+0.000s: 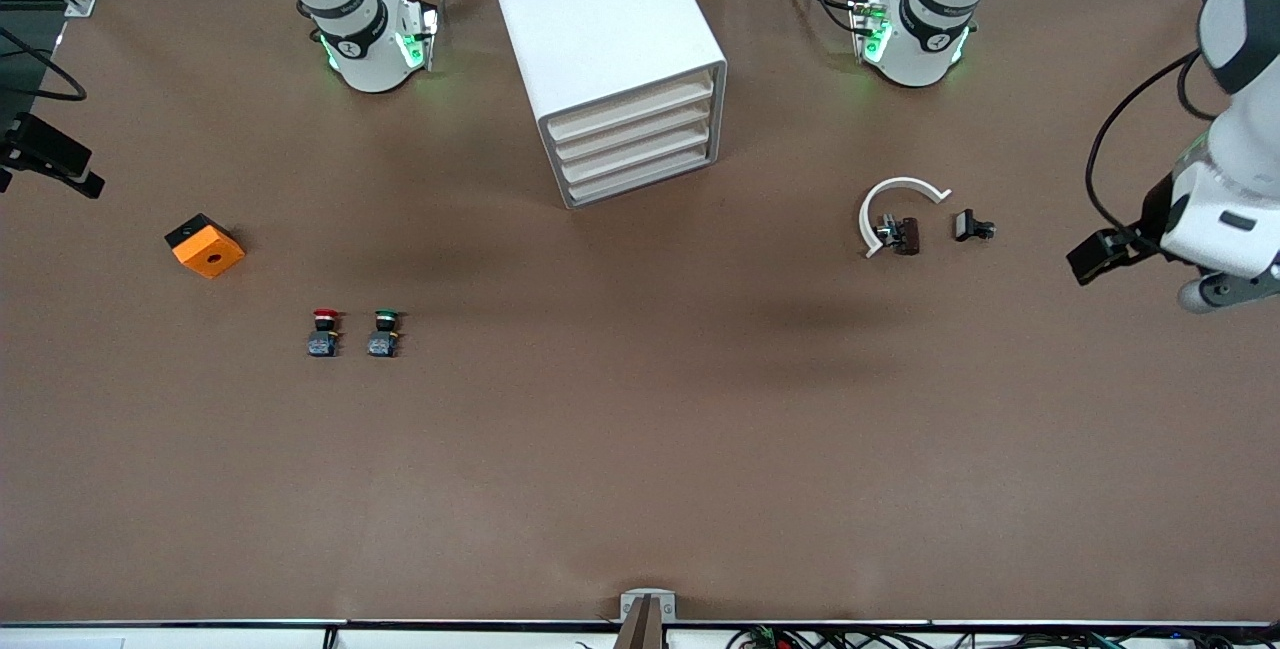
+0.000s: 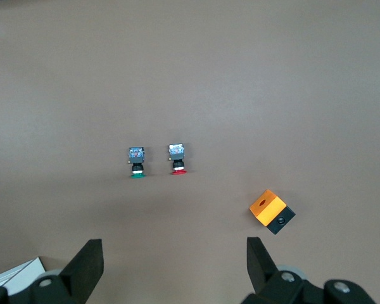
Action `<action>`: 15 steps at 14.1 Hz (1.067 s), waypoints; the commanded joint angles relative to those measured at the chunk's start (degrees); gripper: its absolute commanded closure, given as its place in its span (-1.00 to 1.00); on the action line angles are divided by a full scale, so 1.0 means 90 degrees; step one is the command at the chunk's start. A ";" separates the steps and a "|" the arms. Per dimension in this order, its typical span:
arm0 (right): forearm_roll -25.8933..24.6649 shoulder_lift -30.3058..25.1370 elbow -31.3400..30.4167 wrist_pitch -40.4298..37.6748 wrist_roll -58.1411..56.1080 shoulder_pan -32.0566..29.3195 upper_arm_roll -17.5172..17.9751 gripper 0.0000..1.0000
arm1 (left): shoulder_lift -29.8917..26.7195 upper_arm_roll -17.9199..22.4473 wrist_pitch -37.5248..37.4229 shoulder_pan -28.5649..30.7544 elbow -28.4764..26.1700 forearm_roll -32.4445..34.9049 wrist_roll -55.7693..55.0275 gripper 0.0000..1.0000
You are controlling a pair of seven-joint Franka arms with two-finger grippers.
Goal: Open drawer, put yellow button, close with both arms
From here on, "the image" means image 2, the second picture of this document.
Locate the brown table cover sheet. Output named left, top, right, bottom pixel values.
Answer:
left=0, top=0, right=380, bottom=304

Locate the green push button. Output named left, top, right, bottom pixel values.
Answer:
left=127, top=146, right=146, bottom=179

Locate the red push button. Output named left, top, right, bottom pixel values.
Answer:
left=168, top=142, right=188, bottom=176

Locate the white drawer cabinet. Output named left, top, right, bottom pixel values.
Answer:
left=0, top=257, right=48, bottom=295

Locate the orange box black base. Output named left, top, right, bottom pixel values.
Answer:
left=249, top=189, right=296, bottom=236

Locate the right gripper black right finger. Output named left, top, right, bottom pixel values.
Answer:
left=239, top=236, right=324, bottom=304

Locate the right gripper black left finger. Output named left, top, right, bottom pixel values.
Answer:
left=8, top=238, right=105, bottom=304

